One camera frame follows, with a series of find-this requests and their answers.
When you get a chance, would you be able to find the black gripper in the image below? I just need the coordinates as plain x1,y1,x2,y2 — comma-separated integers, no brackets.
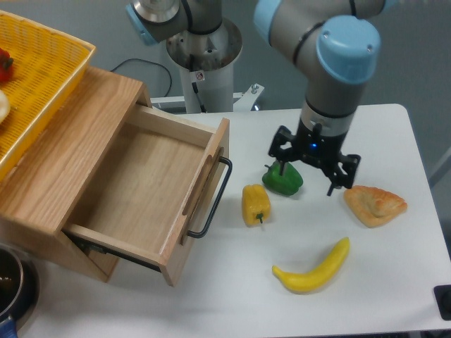
268,120,362,196

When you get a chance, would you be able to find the wooden top drawer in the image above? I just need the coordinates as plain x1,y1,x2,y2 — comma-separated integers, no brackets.
63,105,232,286

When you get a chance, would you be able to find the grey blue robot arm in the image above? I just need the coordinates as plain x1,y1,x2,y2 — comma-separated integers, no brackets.
125,1,390,189

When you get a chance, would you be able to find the wooden drawer cabinet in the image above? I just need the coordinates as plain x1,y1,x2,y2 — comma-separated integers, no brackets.
1,67,151,282

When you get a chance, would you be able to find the green bell pepper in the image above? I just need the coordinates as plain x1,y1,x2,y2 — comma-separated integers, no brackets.
261,161,304,196

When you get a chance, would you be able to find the yellow bell pepper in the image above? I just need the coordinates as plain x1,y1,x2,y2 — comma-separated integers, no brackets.
242,184,271,226

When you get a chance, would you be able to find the baked pastry slice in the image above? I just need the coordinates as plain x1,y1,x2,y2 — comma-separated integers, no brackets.
343,185,408,228

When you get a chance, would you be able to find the yellow banana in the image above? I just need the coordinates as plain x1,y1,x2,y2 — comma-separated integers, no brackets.
271,237,350,293

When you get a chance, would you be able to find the black square table fixture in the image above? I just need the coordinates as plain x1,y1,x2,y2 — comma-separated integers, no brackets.
433,284,451,321

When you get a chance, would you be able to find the yellow plastic basket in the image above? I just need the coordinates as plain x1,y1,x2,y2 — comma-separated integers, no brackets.
1,11,96,177

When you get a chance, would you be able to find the white round object in basket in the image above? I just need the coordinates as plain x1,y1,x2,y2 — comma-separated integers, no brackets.
0,90,11,123

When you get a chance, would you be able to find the red bell pepper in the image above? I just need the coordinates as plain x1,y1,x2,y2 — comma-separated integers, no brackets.
0,49,14,82

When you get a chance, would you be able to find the dark metal pot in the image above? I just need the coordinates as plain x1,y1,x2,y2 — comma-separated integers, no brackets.
1,244,40,336

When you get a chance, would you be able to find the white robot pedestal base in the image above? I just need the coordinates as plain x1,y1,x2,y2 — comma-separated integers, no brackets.
166,18,242,114

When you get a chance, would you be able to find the black cable on floor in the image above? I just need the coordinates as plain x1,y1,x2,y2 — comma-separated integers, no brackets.
109,58,173,99

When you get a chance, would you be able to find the blue pot handle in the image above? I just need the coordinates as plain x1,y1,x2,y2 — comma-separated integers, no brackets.
0,315,18,338

